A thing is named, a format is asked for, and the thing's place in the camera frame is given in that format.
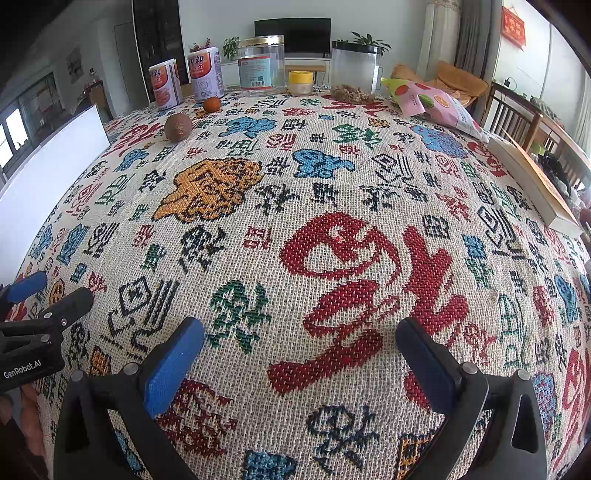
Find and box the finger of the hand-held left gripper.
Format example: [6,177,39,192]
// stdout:
[0,271,49,312]
[9,287,95,333]

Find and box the small brown sweet potato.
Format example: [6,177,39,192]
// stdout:
[164,113,193,143]

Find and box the clear jar black lid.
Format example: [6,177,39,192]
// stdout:
[331,41,381,95]

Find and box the grey curtain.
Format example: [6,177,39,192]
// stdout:
[455,0,495,81]

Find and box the purple label tin can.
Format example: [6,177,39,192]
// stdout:
[186,47,225,102]

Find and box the black television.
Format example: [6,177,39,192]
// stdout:
[254,17,332,58]

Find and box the dark display cabinet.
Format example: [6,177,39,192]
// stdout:
[132,0,182,86]

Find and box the red label tin can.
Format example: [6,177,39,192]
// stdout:
[148,58,183,112]

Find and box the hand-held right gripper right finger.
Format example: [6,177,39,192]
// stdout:
[395,317,549,480]

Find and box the orange cloth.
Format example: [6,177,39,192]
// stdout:
[392,61,489,110]

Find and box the small yellow lid jar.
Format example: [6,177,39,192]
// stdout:
[288,71,313,97]

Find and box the wooden chair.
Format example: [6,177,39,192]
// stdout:
[480,80,544,148]

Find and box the white book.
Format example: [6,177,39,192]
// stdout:
[487,136,585,239]

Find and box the red wall hanging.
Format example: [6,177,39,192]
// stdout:
[502,6,527,51]

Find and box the colourful snack bag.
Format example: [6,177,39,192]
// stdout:
[380,77,491,143]

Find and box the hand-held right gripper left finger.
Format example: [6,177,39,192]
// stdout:
[53,316,205,480]

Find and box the large leafy potted plant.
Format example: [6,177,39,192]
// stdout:
[337,31,392,55]

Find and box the clear jar blue label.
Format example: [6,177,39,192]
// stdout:
[237,35,286,96]

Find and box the printed woven tablecloth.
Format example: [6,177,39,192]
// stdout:
[14,90,591,480]

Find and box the pile of nuts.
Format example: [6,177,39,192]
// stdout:
[331,84,376,104]

